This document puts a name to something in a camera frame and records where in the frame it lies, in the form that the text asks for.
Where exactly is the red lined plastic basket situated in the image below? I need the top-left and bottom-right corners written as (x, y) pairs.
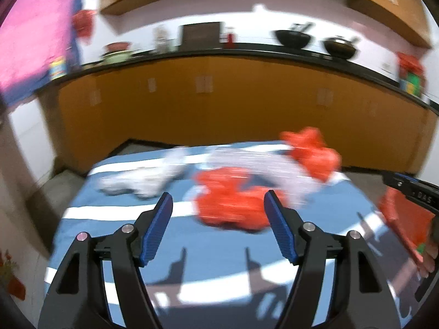
top-left (379, 192), bottom-right (436, 262)

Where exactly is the black kitchen countertop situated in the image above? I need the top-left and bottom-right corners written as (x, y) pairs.
top-left (34, 43), bottom-right (439, 114)

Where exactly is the dark box on counter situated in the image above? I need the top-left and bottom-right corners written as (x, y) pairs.
top-left (180, 22), bottom-right (223, 50)

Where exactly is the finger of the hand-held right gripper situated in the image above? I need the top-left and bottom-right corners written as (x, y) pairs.
top-left (382, 171), bottom-right (412, 197)

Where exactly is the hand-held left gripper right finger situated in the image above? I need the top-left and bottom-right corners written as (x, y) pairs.
top-left (264, 189), bottom-right (402, 329)

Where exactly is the black wok with handle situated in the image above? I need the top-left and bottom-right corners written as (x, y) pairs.
top-left (274, 22), bottom-right (314, 49)

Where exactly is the white translucent cloth centre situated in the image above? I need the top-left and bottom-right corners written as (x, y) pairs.
top-left (206, 146), bottom-right (323, 206)

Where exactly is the white cloth on left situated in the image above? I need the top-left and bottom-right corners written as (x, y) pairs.
top-left (96, 147), bottom-right (189, 199)

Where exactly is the person's right hand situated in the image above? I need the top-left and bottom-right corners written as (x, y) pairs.
top-left (417, 228), bottom-right (437, 278)

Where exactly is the pink and blue cloth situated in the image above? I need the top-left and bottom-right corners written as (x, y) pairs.
top-left (0, 0), bottom-right (86, 105)

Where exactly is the black wok with lid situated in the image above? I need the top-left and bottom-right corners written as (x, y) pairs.
top-left (322, 36), bottom-right (361, 59)

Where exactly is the orange cloth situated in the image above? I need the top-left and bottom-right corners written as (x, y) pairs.
top-left (194, 168), bottom-right (285, 232)
top-left (298, 147), bottom-right (342, 182)

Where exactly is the red flowered object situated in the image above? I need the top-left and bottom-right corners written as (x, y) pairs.
top-left (0, 250), bottom-right (26, 299)

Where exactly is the crumpled red plastic bag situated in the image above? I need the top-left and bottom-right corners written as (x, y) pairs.
top-left (279, 127), bottom-right (326, 160)

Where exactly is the hanging red plastic bag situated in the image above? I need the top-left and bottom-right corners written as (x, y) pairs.
top-left (71, 10), bottom-right (97, 38)

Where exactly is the blue white striped tablecloth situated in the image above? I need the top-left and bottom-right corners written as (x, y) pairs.
top-left (44, 140), bottom-right (422, 329)

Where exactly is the clear bag on jar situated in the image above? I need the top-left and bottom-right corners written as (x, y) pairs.
top-left (153, 25), bottom-right (171, 53)

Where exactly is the wooden base cabinet row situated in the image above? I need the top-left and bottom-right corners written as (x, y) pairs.
top-left (57, 55), bottom-right (439, 179)

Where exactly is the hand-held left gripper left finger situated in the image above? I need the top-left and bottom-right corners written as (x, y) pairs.
top-left (38, 192), bottom-right (174, 329)

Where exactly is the red basin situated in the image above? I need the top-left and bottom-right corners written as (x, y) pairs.
top-left (106, 42), bottom-right (133, 53)

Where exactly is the red bag over seasonings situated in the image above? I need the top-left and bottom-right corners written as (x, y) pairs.
top-left (396, 52), bottom-right (424, 72)

